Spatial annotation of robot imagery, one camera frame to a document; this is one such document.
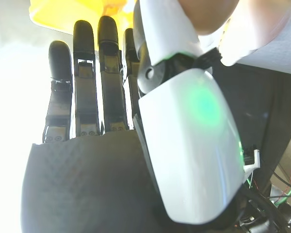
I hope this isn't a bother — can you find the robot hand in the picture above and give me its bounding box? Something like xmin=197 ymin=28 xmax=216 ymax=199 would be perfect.
xmin=20 ymin=0 xmax=245 ymax=233

